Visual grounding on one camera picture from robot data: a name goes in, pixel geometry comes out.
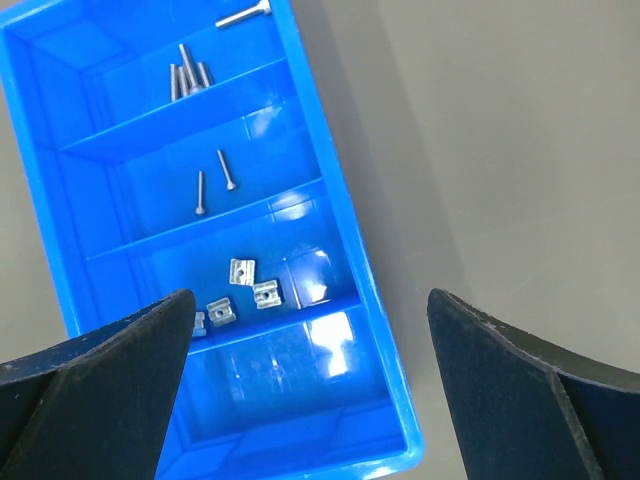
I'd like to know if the silver cap screw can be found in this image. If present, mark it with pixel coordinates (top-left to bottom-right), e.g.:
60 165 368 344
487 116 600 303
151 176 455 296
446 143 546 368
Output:
178 43 201 94
197 62 211 88

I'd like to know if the silver T-slot nut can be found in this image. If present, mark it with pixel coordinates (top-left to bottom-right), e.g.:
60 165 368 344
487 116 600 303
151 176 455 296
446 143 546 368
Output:
206 297 237 327
193 311 207 337
229 258 256 286
252 279 283 310

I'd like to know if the small lone screw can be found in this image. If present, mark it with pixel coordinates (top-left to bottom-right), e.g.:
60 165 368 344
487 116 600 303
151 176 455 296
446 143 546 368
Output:
216 149 237 191

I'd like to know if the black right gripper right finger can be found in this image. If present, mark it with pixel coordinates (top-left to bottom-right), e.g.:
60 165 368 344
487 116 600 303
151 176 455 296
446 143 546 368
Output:
427 289 639 479

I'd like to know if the large silver screw in tray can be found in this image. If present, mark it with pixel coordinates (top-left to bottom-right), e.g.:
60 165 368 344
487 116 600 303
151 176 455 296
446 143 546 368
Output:
215 0 272 29

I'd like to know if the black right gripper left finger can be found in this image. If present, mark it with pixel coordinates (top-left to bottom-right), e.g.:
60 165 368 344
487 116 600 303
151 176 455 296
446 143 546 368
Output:
1 289 195 479

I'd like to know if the thin silver screw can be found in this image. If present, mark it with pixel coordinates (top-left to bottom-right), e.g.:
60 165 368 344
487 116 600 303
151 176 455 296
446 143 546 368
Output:
195 171 206 216

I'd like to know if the blue compartment tray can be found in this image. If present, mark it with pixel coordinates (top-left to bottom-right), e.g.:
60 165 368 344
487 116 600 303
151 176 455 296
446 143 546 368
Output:
1 1 425 479

